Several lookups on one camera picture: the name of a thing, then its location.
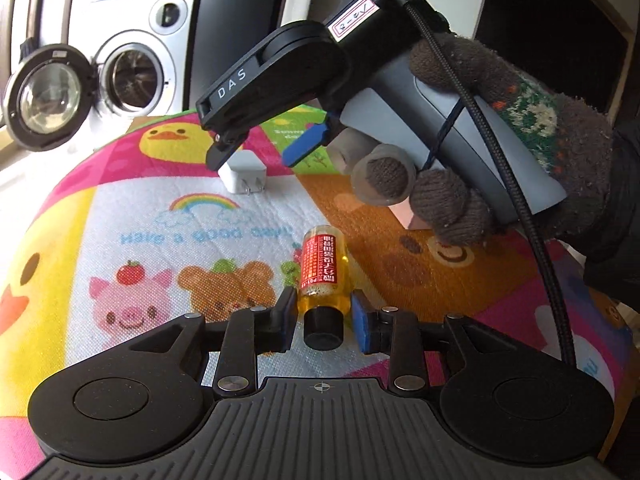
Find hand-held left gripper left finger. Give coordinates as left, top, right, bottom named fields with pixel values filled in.
left=130, top=286, right=300, bottom=397

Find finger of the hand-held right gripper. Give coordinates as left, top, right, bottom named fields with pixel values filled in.
left=204, top=129, right=249, bottom=172
left=281, top=114, right=336, bottom=168

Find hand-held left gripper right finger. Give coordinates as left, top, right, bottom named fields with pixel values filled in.
left=350, top=290, right=512, bottom=397

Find white charger adapter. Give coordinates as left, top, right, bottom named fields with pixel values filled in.
left=218, top=149, right=267, bottom=196

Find yellow liquid bottle black cap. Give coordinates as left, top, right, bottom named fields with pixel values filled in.
left=296, top=224, right=351, bottom=352

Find pink cardboard box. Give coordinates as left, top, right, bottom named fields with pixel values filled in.
left=391, top=199, right=432, bottom=232

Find person's right forearm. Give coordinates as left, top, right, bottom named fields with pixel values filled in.
left=582, top=120, right=640, bottom=307

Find person's right hand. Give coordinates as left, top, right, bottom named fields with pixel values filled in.
left=326, top=34, right=621, bottom=262

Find colourful cartoon play mat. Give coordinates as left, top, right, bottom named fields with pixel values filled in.
left=0, top=105, right=636, bottom=466

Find white washing machine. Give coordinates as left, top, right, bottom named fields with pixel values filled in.
left=67, top=0, right=202, bottom=128

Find round washing machine door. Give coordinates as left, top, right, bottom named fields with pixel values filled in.
left=1, top=44, right=99, bottom=152

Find framed cabinet door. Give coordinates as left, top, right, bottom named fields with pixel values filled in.
left=17, top=0, right=78, bottom=58

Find black braided cable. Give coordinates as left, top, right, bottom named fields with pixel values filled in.
left=401, top=1, right=577, bottom=369

